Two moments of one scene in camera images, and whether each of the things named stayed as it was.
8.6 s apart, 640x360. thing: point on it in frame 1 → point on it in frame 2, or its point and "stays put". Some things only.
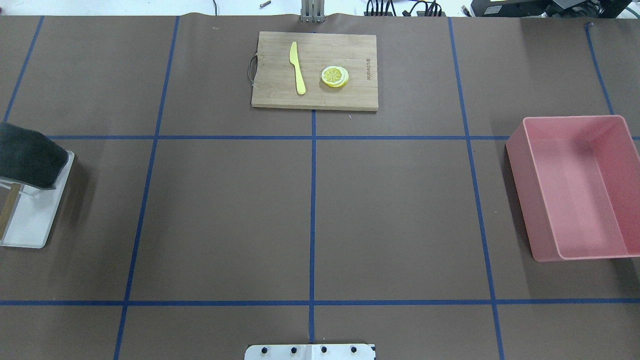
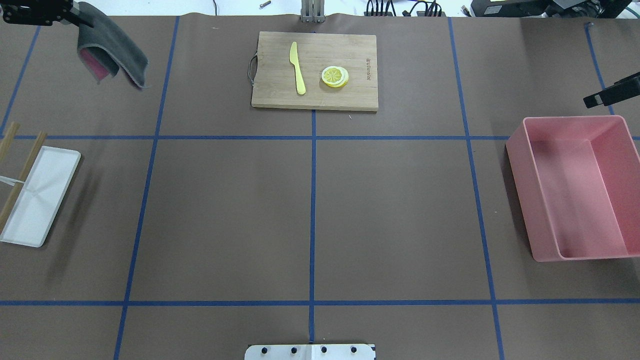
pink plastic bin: [577, 181] stays put
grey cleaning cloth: [30, 157] → [103, 47]
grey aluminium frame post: [312, 11] stays put
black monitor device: [548, 8] stays put
